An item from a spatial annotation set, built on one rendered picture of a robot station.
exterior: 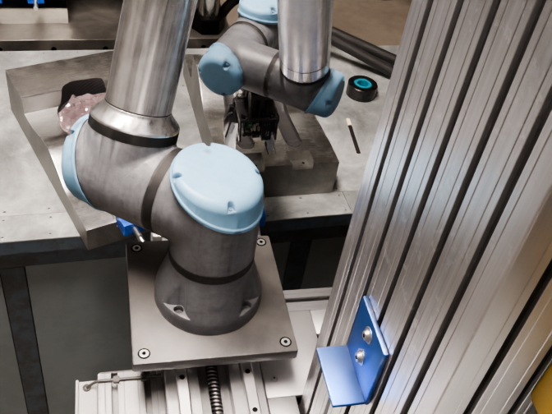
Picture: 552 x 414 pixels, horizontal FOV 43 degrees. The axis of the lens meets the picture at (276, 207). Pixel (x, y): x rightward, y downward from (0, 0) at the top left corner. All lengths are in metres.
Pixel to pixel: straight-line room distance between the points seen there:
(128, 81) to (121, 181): 0.12
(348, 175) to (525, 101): 1.19
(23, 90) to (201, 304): 0.84
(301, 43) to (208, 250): 0.31
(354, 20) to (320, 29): 3.14
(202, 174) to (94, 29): 1.31
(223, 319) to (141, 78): 0.33
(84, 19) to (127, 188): 1.32
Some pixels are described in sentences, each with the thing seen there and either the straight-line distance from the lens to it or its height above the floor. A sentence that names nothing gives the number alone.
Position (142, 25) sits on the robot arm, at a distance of 0.86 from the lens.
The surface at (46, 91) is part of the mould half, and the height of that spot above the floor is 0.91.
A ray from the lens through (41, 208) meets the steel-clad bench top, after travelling 1.50.
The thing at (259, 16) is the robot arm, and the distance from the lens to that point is 1.16.
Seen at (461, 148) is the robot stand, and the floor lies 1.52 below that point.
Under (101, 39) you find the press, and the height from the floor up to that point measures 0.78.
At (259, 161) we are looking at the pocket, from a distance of 1.52.
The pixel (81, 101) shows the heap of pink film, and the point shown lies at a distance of 1.61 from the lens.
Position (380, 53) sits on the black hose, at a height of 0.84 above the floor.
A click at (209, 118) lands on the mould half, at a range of 1.60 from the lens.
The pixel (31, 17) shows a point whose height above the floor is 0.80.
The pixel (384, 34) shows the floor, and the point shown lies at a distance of 4.03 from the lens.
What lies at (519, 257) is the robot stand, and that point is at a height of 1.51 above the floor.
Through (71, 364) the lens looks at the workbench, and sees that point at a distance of 1.85.
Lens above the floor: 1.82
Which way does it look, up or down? 42 degrees down
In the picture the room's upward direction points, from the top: 10 degrees clockwise
